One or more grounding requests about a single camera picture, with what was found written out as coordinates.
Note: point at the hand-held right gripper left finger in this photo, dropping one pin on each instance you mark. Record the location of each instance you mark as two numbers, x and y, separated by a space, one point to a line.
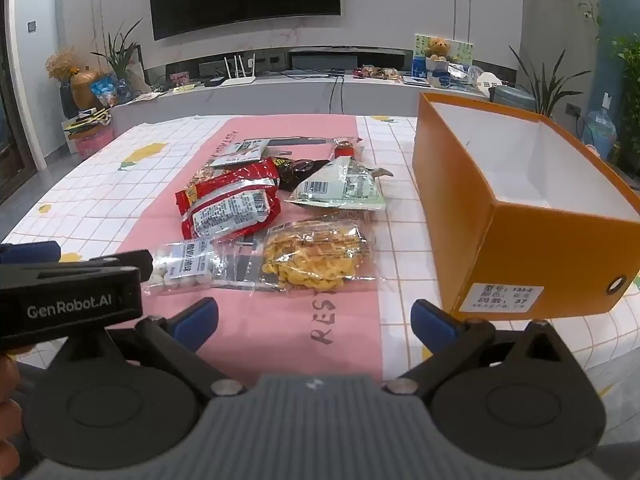
197 322

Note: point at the person's left hand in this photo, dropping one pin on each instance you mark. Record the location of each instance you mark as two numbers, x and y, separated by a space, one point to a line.
6 420

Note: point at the yellow card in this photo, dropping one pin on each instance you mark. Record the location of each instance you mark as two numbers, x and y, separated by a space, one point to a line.
184 88

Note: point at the clear date candy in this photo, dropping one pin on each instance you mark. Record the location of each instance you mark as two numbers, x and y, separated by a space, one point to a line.
345 150

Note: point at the clear packet of white balls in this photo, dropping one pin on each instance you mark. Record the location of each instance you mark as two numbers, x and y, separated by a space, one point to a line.
190 265

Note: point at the blue patterned bag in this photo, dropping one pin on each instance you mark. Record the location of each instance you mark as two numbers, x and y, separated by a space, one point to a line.
107 90

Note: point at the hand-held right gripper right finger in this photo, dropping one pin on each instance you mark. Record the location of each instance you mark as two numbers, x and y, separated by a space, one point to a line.
430 322

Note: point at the white socket cube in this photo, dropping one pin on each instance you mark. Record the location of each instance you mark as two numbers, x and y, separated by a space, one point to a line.
484 82

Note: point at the long grey tv cabinet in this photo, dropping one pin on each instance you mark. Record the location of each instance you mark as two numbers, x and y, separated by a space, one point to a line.
280 97

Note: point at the blue water jug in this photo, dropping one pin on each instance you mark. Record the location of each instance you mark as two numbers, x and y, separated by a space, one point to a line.
599 130

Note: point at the brown teddy bear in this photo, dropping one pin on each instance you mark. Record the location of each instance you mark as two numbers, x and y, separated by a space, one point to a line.
439 47

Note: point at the pink storage box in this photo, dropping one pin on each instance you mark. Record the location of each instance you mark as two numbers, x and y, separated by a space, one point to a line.
92 142

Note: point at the orange cardboard box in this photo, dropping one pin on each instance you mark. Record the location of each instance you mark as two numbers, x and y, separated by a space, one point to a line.
540 250

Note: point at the dark brown snack packet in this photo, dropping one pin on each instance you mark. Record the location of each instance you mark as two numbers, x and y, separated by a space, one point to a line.
297 170

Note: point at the long-leaf plant in black pot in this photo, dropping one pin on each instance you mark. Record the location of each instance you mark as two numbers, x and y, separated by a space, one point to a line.
547 87

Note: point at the black set-top box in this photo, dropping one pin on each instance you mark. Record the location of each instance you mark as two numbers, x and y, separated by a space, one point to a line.
214 81

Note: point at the pale green white snack packet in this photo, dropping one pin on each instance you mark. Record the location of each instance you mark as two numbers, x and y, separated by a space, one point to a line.
340 185

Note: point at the white router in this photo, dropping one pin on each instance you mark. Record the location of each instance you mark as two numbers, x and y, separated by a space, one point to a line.
239 79

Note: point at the green picture board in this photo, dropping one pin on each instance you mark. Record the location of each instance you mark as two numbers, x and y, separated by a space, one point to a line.
462 52

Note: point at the pink photo card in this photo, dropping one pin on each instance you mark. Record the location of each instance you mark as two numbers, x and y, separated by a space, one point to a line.
178 78

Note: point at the clear packet of yellow chips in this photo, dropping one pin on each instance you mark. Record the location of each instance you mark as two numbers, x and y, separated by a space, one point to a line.
315 255

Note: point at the bushy green plant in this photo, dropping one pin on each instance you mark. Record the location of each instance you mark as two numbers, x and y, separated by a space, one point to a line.
627 90

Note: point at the long-leaf plant in blue vase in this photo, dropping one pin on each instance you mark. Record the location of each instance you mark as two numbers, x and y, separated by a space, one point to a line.
120 60

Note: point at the red packet with white label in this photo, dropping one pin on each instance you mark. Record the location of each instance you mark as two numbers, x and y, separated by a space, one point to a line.
235 215

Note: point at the golden vase with dry flowers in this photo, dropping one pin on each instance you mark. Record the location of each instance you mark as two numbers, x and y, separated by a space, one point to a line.
82 87

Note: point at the red snack packet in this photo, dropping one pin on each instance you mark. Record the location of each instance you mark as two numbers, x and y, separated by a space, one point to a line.
225 180

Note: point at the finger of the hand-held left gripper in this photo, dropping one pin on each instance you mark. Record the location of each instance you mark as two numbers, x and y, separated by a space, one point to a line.
130 262
30 252

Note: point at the pile of small snacks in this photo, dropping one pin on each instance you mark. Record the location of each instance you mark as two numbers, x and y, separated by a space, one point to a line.
380 73

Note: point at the white stick biscuit packet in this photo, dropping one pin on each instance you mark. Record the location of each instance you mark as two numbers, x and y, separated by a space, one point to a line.
242 151

